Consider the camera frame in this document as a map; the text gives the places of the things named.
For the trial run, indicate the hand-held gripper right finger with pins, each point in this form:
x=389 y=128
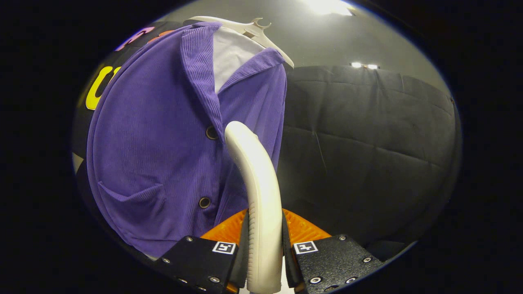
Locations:
x=287 y=257

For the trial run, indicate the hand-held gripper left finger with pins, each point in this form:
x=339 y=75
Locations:
x=244 y=253

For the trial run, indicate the white garment steamer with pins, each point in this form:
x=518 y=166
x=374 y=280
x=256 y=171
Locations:
x=263 y=192

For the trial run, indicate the white shirt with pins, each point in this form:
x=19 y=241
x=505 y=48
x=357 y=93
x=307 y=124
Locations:
x=233 y=53

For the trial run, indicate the quilted black curtain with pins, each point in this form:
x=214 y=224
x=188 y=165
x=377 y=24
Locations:
x=367 y=155

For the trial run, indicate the double bar ceiling light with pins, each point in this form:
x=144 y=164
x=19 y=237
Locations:
x=365 y=65

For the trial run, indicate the white plastic hanger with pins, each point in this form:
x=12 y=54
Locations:
x=253 y=29

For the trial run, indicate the large ceiling light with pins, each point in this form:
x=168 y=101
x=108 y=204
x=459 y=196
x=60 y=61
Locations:
x=327 y=6

